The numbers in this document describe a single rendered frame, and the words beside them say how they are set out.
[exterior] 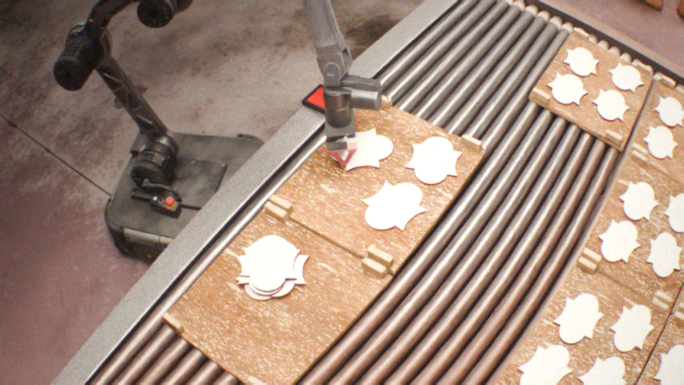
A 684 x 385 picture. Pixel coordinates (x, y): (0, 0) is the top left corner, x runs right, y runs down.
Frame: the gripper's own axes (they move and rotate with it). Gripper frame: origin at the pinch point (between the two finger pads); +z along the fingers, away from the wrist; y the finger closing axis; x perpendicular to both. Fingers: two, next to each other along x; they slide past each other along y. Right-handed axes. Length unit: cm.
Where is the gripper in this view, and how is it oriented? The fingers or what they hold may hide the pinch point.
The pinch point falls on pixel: (343, 147)
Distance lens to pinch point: 204.5
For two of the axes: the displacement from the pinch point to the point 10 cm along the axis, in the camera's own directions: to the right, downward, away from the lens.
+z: 0.9, 6.4, 7.6
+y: -0.4, -7.6, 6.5
